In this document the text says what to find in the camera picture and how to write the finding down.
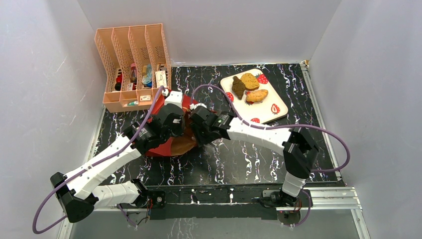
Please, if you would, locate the blue packet in organizer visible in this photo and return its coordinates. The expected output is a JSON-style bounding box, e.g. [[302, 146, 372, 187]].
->
[[141, 64, 152, 88]]

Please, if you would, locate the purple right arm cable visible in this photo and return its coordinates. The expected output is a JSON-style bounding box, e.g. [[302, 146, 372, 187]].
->
[[190, 84, 351, 228]]

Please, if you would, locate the small white label box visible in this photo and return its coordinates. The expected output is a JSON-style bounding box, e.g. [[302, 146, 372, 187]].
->
[[139, 95, 151, 102]]

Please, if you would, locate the brown twisted fake bread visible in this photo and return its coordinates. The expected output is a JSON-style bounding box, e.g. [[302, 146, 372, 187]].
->
[[232, 76, 246, 100]]

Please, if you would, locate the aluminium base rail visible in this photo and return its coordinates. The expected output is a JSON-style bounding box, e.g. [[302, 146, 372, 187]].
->
[[62, 186, 363, 213]]

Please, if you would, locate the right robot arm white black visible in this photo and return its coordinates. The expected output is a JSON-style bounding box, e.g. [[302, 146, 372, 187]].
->
[[189, 104, 319, 208]]

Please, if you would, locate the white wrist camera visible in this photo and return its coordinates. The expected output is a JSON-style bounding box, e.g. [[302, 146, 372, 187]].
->
[[189, 103, 207, 112], [164, 91, 184, 109]]

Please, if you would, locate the pink plastic file organizer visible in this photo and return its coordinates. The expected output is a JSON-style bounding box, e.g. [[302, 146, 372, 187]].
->
[[95, 23, 172, 113]]

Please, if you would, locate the strawberry print cutting board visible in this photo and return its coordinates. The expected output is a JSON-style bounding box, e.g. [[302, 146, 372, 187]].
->
[[219, 69, 288, 123]]

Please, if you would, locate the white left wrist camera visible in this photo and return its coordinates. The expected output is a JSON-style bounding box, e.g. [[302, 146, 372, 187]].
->
[[164, 91, 184, 109]]

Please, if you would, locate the small green white tube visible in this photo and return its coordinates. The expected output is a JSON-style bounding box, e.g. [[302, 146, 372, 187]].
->
[[126, 101, 139, 107]]

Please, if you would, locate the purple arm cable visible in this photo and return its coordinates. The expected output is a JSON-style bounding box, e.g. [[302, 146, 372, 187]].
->
[[190, 84, 351, 228], [32, 86, 166, 235]]

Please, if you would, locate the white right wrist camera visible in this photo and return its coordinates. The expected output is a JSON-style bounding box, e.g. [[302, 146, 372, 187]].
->
[[189, 103, 207, 112]]

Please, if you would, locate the long yellow fake bread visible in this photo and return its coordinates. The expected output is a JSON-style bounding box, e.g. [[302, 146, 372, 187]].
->
[[246, 90, 269, 103]]

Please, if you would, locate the white card box in organizer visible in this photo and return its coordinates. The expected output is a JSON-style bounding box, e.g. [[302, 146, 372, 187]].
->
[[155, 70, 168, 88]]

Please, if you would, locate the red dark bottle in organizer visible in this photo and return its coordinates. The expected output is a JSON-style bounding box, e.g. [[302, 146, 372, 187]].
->
[[114, 73, 122, 91]]

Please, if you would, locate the red brown paper bag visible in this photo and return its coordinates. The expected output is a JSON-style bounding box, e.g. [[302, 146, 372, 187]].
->
[[146, 95, 198, 157]]

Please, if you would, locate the pink brown bottle in organizer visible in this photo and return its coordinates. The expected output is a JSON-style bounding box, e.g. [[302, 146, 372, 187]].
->
[[130, 63, 137, 83]]

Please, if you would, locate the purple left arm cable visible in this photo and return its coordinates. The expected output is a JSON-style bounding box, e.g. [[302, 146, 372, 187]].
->
[[32, 86, 166, 235]]

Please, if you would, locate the round yellow fake bread slice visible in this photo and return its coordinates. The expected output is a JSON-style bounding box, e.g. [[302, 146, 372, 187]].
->
[[240, 73, 260, 91]]

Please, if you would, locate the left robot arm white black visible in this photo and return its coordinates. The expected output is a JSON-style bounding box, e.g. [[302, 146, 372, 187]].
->
[[50, 103, 185, 223]]

